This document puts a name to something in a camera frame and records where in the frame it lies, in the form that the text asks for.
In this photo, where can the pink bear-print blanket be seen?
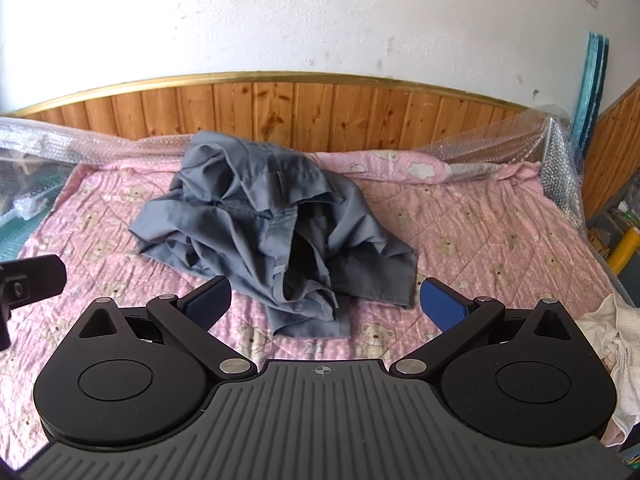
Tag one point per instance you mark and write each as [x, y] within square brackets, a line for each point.
[500, 240]

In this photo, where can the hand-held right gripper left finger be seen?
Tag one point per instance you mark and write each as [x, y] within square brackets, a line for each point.
[207, 305]

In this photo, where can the grey pants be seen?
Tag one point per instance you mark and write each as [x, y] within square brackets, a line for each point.
[260, 210]

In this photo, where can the teal boards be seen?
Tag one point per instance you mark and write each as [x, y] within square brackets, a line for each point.
[590, 90]

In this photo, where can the yellow roll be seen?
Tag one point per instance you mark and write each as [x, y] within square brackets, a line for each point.
[627, 250]

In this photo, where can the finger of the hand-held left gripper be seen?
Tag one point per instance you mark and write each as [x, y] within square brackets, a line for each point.
[35, 277]

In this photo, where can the wooden wall panel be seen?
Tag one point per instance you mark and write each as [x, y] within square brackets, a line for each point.
[615, 150]

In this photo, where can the dim clutter pile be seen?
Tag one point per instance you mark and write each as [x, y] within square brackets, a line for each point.
[612, 222]

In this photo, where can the wooden headboard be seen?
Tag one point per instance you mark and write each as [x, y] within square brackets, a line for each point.
[300, 110]

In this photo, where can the white cloth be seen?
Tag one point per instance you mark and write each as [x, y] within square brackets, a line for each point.
[615, 330]

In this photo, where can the pink bear-print pillow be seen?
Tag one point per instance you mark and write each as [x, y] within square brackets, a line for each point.
[400, 165]

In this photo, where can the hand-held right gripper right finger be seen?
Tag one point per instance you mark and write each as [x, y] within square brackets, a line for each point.
[442, 305]

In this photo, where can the clear bubble wrap sheet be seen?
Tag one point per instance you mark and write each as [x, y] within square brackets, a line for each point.
[555, 170]
[45, 145]

